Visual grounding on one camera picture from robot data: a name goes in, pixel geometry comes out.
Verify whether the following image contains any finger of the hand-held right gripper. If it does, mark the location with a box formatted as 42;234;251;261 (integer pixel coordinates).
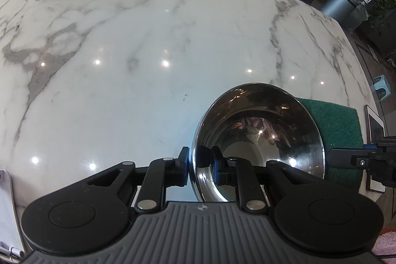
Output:
326;148;396;186
364;136;396;151

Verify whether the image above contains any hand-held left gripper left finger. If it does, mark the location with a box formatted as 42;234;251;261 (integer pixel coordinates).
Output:
85;146;190;214

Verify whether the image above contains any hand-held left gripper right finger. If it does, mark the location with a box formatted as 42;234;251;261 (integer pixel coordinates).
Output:
211;146;319;213

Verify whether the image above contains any green scouring pad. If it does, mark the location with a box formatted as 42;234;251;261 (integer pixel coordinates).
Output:
295;98;365;190

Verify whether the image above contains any stainless steel bowl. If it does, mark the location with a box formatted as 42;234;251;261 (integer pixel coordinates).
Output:
189;83;325;203

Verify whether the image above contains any white tablet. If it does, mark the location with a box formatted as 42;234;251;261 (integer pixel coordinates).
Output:
364;104;387;193

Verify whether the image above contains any light blue plastic stool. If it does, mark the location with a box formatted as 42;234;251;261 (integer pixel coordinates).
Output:
371;75;389;101

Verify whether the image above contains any pink fluffy mat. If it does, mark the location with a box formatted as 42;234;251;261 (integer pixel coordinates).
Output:
373;230;396;264

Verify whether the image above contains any dark planter box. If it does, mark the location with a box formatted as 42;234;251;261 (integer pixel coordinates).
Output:
360;17;396;59

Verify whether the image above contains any grey trash bin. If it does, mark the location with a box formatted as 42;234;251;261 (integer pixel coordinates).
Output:
320;0;369;31

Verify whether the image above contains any white pen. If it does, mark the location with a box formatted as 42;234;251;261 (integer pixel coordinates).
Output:
0;247;26;259

